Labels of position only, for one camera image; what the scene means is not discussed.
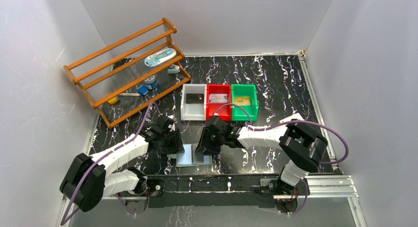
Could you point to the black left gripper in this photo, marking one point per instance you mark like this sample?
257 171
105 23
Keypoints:
174 142

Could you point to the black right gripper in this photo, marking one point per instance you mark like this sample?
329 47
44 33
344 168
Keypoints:
206 142

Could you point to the white magnetic stripe card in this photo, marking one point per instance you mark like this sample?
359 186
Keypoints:
218 98

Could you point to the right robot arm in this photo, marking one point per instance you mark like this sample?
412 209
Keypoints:
304 146

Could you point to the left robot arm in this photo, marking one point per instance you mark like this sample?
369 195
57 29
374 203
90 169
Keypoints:
90 178

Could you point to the gold card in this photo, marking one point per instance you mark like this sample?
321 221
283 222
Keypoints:
242 101

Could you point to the white plastic bin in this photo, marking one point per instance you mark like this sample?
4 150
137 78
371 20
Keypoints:
193 111

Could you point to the red plastic bin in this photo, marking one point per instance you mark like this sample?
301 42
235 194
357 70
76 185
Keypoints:
225 113

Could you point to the green plastic bin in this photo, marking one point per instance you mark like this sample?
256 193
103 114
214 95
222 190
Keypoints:
241 90

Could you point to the blue small block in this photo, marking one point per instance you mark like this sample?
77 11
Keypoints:
143 90

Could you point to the white marker pen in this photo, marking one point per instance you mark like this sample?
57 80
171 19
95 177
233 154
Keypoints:
130 95

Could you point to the light blue white stapler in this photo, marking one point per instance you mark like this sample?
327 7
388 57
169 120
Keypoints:
173 69

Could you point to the yellow small block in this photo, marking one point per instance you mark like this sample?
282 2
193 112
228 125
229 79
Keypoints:
113 100

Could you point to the orange wooden shelf rack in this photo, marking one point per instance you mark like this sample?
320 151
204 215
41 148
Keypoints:
119 68

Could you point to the white small box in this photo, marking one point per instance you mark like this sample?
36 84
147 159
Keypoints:
295 116

